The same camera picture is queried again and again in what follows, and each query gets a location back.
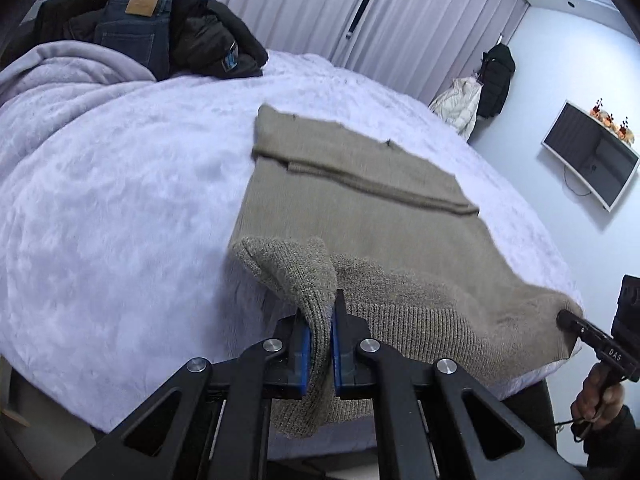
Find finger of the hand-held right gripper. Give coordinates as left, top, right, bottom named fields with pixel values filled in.
left=557, top=309, right=626, bottom=362

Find black jacket on bed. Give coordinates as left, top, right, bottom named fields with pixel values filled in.
left=37, top=0, right=271, bottom=81

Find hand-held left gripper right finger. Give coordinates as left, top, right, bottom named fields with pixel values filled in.
left=330, top=289, right=583, bottom=480

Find lavender fuzzy bed blanket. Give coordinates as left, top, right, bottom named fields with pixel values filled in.
left=0, top=50, right=583, bottom=448

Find black monitor cable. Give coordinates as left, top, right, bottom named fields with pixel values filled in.
left=564, top=162, right=593, bottom=197

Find brown knitted sweater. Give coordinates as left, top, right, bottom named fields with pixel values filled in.
left=227, top=104, right=583, bottom=438

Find person's right forearm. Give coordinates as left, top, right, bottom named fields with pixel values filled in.
left=582, top=404, right=640, bottom=480

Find white-framed wall monitor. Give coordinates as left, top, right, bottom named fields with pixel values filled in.
left=541, top=100, right=640, bottom=212

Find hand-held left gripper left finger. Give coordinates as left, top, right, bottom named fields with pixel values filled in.
left=62, top=307, right=313, bottom=480

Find white hanging puffer jacket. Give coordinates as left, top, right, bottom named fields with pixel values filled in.
left=429, top=76, right=483, bottom=141

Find pale pleated curtain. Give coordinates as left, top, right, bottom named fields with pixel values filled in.
left=345, top=0, right=531, bottom=106
left=187, top=0, right=386, bottom=61

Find black hanging jacket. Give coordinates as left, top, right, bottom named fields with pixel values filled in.
left=477, top=42, right=516, bottom=120

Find dark blue jeans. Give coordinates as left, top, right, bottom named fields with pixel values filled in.
left=95, top=0, right=173, bottom=81

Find person's right hand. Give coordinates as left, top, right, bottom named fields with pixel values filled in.
left=570, top=362, right=627, bottom=432

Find greyish lilac throw blanket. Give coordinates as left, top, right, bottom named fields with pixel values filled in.
left=0, top=40, right=158, bottom=111

